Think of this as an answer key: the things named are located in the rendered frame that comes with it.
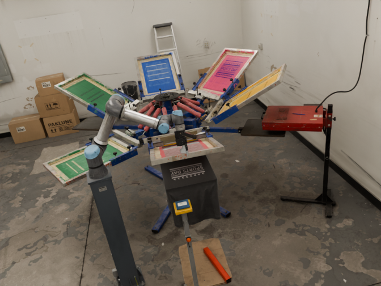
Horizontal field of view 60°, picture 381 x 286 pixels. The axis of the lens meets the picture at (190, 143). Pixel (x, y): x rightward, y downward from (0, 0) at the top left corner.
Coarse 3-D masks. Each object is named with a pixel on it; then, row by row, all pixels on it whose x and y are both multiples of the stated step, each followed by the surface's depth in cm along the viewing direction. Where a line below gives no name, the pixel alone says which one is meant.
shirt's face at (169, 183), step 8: (184, 160) 314; (192, 160) 312; (200, 160) 310; (168, 168) 305; (208, 168) 296; (168, 176) 292; (192, 176) 286; (200, 176) 285; (208, 176) 283; (168, 184) 280; (176, 184) 279; (184, 184) 277
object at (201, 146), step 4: (200, 140) 319; (192, 144) 306; (196, 144) 303; (200, 144) 300; (204, 144) 297; (188, 148) 292; (192, 148) 289; (196, 148) 286; (200, 148) 283; (204, 148) 281; (208, 148) 278; (188, 152) 276
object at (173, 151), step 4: (160, 148) 314; (172, 148) 304; (176, 148) 301; (180, 148) 298; (160, 152) 296; (164, 152) 293; (168, 152) 290; (172, 152) 287; (176, 152) 284; (180, 152) 282; (164, 156) 277; (168, 156) 275
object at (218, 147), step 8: (216, 144) 271; (152, 152) 285; (192, 152) 258; (200, 152) 258; (208, 152) 259; (216, 152) 259; (152, 160) 255; (160, 160) 254; (168, 160) 255; (176, 160) 256
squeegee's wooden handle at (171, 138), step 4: (188, 132) 313; (192, 132) 314; (196, 132) 314; (164, 136) 313; (168, 136) 311; (172, 136) 312; (160, 140) 311; (164, 140) 311; (168, 140) 312; (172, 140) 312
